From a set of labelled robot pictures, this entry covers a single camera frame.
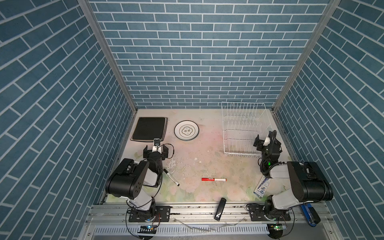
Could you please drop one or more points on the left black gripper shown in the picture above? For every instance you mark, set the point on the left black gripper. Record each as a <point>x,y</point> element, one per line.
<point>165,153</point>

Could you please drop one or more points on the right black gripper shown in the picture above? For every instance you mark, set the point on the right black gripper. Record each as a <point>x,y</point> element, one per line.
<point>260,148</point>

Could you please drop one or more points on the black square plate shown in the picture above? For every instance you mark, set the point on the black square plate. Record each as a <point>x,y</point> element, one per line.
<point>150,128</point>

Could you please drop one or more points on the white curved plate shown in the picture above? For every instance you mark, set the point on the white curved plate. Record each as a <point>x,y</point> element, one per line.
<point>186,130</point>

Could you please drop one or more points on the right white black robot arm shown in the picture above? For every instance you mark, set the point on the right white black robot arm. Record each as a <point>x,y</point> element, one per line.
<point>308,183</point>

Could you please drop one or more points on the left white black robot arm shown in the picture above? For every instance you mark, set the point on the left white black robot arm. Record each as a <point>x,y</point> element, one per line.
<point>128,179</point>

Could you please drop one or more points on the black capped white marker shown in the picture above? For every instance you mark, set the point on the black capped white marker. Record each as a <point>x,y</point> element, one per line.
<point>171,177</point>

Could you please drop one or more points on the red marker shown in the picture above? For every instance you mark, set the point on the red marker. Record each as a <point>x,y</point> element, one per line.
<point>214,179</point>

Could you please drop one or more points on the black remote control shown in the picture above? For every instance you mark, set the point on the black remote control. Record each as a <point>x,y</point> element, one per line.
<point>220,209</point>

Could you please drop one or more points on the blue black box cutter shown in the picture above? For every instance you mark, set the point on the blue black box cutter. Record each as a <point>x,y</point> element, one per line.
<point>310,214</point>

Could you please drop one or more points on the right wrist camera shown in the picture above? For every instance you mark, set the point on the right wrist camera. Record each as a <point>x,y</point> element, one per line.
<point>271,136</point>

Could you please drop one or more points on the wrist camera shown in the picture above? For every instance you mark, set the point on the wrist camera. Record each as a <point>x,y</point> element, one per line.
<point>156,144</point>
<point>271,136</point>

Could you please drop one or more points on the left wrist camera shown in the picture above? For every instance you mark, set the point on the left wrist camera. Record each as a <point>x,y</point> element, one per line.
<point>156,144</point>

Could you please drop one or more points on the white wire dish rack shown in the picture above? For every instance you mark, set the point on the white wire dish rack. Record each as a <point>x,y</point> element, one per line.
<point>242,124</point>

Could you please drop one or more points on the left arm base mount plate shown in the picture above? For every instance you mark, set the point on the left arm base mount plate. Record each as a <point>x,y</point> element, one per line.
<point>157,214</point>

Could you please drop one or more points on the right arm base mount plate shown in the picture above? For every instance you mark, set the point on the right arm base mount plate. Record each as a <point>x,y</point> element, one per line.
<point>258,213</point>

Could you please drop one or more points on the aluminium front rail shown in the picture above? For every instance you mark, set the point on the aluminium front rail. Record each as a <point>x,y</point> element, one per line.
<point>195,213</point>

